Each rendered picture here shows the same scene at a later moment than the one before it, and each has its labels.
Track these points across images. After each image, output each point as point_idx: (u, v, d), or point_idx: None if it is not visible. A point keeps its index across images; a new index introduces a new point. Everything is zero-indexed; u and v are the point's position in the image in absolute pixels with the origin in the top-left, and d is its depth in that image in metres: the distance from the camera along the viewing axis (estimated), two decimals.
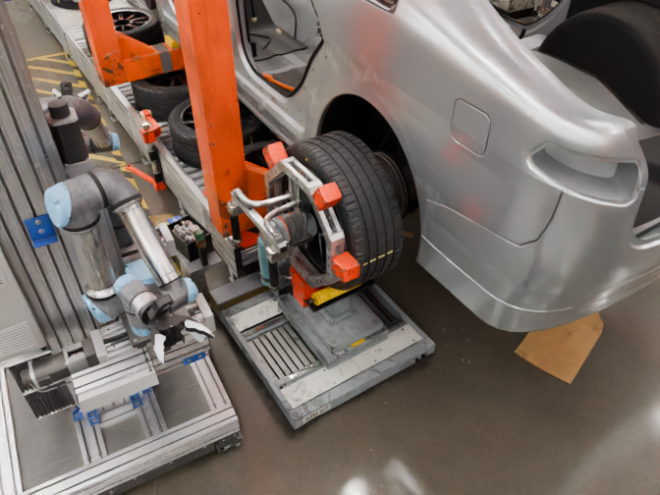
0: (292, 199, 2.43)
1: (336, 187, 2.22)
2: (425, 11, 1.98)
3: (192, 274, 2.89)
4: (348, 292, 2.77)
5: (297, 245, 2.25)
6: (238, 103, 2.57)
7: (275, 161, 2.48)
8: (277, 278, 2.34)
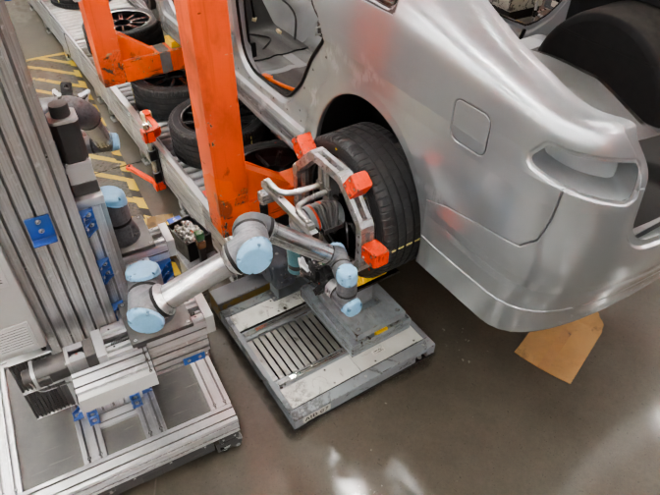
0: (321, 189, 2.48)
1: (366, 175, 2.27)
2: (425, 11, 1.98)
3: None
4: (372, 281, 2.83)
5: (328, 232, 2.31)
6: (238, 103, 2.57)
7: (304, 151, 2.54)
8: (307, 264, 2.40)
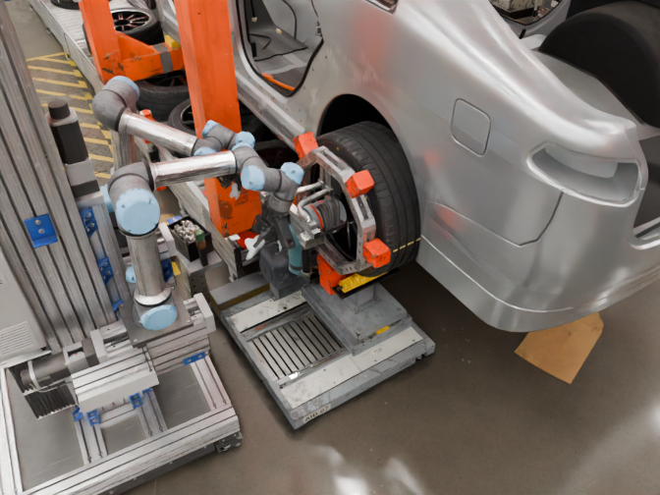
0: (323, 188, 2.49)
1: (368, 174, 2.28)
2: (425, 11, 1.98)
3: (192, 274, 2.89)
4: (373, 280, 2.83)
5: (330, 231, 2.31)
6: (238, 103, 2.57)
7: (305, 150, 2.54)
8: (309, 263, 2.40)
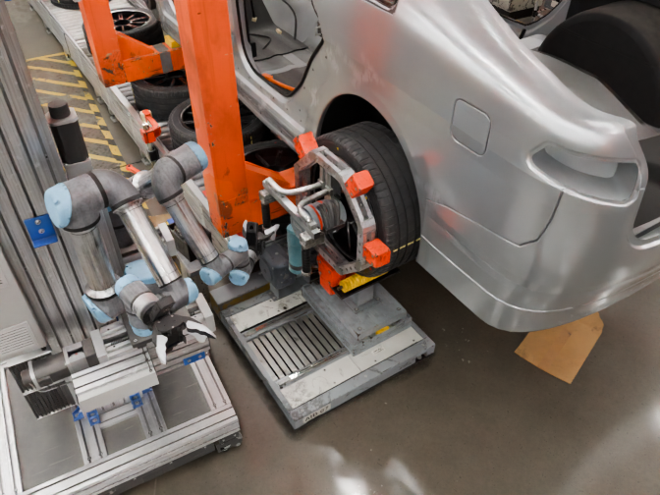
0: (323, 188, 2.49)
1: (368, 174, 2.28)
2: (425, 11, 1.98)
3: (192, 274, 2.89)
4: (373, 280, 2.83)
5: (330, 231, 2.31)
6: (238, 103, 2.57)
7: (305, 150, 2.54)
8: (309, 263, 2.40)
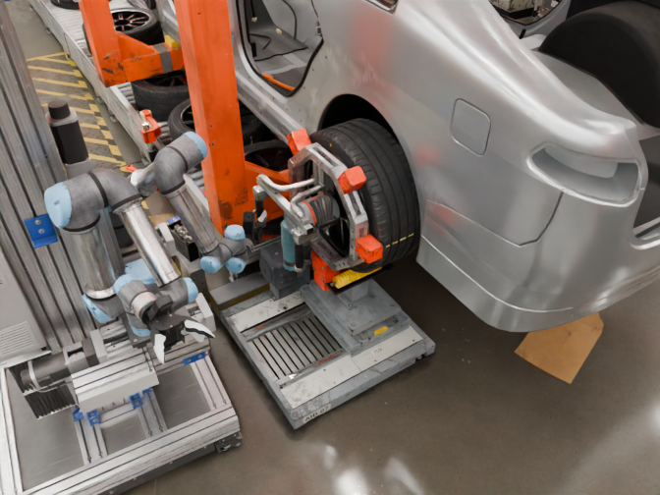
0: (316, 184, 2.51)
1: (360, 170, 2.30)
2: (425, 11, 1.98)
3: (192, 274, 2.89)
4: (367, 276, 2.85)
5: (322, 226, 2.33)
6: (238, 103, 2.57)
7: (300, 147, 2.56)
8: (302, 259, 2.42)
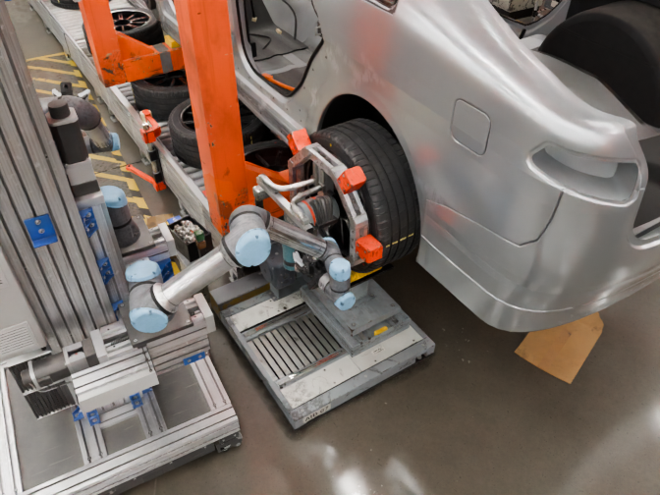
0: (316, 184, 2.51)
1: (360, 170, 2.30)
2: (425, 11, 1.98)
3: None
4: (367, 276, 2.85)
5: (322, 226, 2.33)
6: (238, 103, 2.57)
7: (300, 147, 2.56)
8: (302, 259, 2.42)
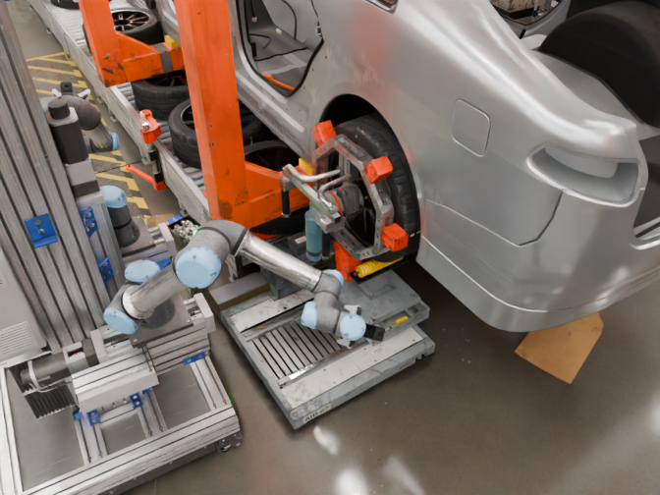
0: (342, 175, 2.56)
1: (387, 160, 2.35)
2: (425, 11, 1.98)
3: None
4: (389, 266, 2.91)
5: (350, 215, 2.38)
6: (238, 103, 2.57)
7: (324, 138, 2.61)
8: (329, 247, 2.47)
